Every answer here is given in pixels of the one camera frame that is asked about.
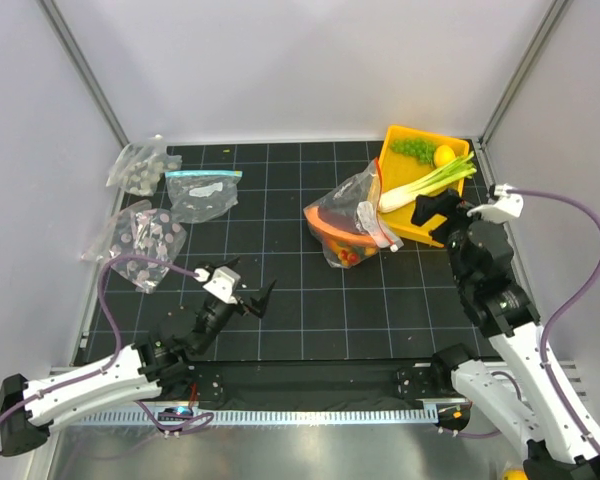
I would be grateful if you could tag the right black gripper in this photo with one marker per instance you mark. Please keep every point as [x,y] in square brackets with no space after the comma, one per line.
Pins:
[427,206]

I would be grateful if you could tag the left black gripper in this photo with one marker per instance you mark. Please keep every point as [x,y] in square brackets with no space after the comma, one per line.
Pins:
[258,306]

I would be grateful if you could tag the toy green onion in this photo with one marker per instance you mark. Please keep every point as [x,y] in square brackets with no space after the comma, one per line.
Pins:
[459,168]

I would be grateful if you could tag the orange zipper clear bag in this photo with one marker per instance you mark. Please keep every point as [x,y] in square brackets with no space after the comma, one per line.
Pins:
[357,199]

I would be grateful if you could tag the toy cherry tomatoes with leaves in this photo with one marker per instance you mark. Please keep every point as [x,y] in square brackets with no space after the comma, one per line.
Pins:
[346,256]

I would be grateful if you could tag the toy meat slab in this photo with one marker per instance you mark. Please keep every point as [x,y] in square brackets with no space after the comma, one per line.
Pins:
[328,225]

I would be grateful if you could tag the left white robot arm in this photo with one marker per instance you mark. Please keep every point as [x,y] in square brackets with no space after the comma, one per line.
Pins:
[30,410]

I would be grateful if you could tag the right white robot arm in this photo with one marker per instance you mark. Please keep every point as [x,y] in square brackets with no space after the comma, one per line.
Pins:
[557,436]

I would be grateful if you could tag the blue zipper clear bag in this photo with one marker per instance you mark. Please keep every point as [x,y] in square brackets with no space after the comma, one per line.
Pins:
[198,196]

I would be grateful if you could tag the clear bag with pink dots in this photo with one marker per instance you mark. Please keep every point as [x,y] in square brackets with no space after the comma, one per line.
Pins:
[139,229]

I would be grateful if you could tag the clear bag with grey discs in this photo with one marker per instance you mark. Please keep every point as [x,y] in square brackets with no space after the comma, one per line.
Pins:
[140,166]

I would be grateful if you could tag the yellow toy lemon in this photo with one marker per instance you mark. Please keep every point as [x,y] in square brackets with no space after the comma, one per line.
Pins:
[443,156]

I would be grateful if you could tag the green toy grape bunch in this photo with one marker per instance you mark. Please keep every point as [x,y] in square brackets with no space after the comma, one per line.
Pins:
[420,149]

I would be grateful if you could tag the black grid mat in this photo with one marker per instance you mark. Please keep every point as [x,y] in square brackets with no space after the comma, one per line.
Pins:
[392,305]

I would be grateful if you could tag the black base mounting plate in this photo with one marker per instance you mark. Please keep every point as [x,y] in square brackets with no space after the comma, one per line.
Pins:
[313,385]

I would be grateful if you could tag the yellow object in corner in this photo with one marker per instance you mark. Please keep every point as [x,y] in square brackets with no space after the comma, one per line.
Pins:
[513,474]

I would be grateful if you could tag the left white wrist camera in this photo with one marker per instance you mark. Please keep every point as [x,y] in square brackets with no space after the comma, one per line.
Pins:
[220,282]

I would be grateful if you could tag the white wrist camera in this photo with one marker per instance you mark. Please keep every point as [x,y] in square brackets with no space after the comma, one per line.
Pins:
[504,205]
[220,282]

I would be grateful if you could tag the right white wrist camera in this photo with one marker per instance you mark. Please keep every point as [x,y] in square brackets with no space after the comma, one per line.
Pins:
[504,205]

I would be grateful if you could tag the perforated aluminium rail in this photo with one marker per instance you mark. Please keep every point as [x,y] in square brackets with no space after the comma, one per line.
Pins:
[132,415]

